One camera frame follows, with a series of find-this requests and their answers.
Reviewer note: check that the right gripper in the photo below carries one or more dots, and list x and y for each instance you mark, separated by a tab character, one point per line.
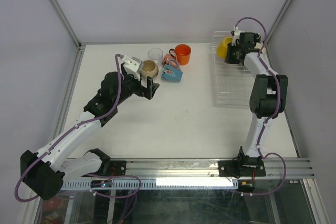
228	59

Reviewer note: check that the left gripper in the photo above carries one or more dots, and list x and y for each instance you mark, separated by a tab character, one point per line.
147	92

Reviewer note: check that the beige mug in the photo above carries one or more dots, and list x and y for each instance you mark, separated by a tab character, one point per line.
149	69

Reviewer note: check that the yellow mug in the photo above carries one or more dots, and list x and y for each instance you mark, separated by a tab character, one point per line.
222	48

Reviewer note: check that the green inside mug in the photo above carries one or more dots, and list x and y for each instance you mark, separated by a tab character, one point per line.
264	51

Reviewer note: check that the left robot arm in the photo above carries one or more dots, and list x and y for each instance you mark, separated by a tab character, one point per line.
47	170

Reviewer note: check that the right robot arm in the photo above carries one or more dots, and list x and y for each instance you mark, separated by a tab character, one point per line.
267	100

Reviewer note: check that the clear dish rack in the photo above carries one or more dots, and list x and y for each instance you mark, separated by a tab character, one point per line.
233	82

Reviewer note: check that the blue mug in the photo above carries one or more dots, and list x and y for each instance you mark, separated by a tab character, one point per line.
172	72

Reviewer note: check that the pink patterned mug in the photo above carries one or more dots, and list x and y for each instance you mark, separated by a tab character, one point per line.
167	58

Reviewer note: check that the clear plastic cup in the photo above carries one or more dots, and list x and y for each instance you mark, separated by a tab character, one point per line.
156	55

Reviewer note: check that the orange mug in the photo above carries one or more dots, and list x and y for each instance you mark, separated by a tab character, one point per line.
182	53

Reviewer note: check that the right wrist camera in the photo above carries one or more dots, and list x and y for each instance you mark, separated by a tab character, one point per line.
235	33

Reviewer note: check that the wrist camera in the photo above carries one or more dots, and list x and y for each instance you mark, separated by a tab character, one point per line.
235	33
133	66

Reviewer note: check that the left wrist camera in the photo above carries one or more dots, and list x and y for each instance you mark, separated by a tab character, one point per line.
133	66

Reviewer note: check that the white cable duct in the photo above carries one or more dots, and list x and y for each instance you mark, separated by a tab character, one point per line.
164	183

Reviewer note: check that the aluminium mounting rail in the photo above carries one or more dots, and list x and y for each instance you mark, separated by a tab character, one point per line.
271	168

